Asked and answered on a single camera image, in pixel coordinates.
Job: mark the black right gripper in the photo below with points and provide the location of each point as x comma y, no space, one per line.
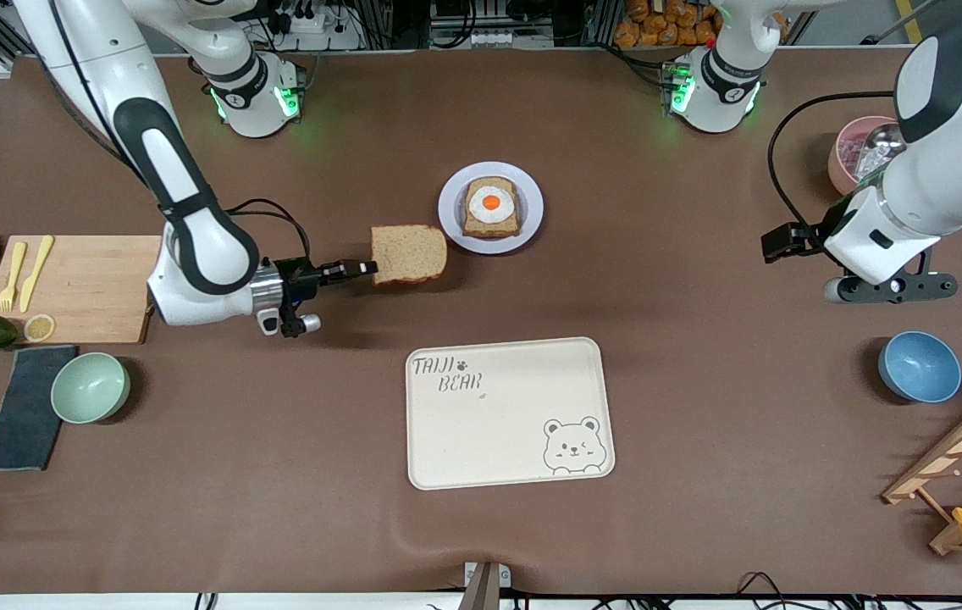
301,277

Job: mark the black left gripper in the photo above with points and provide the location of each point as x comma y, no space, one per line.
815,233

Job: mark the plain brown bread slice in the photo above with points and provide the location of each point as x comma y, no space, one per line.
409,254

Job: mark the round pale lavender plate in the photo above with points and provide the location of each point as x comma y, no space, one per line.
449,222

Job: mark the toasted bread slice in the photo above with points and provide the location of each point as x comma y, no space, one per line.
489,231

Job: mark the fried egg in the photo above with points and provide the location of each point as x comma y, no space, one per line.
491,202

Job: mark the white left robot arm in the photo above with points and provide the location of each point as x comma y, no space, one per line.
955,186

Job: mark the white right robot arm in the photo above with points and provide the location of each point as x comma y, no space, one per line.
193,254

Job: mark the pink bowl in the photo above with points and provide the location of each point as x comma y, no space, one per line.
837,174

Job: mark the clear ice cubes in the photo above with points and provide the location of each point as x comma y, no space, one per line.
849,152

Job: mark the metal scoop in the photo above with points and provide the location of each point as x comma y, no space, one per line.
879,144

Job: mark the brown table mat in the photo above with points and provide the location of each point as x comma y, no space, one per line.
278,424

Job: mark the blue bowl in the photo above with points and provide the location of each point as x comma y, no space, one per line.
920,367

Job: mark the cream tray with bear print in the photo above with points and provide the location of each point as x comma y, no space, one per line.
498,440

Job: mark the white power strip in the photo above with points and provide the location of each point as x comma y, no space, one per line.
495,38
320,34

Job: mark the orange snack bags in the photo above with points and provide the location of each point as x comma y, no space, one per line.
659,30

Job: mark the wooden cutting board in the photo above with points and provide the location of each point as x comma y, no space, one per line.
83,288

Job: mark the wooden drying rack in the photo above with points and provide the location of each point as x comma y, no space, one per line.
955,449

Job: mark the mint green bowl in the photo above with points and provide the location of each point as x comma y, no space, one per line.
90,388

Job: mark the lemon slice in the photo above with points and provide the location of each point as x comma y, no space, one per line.
40,328

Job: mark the yellow plastic knife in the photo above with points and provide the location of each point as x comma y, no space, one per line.
34,275

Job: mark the yellow plastic fork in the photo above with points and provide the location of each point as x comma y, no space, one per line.
17,263

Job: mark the dark grey cloth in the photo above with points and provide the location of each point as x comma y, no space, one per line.
19,424

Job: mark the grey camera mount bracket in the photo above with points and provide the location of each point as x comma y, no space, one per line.
481,589

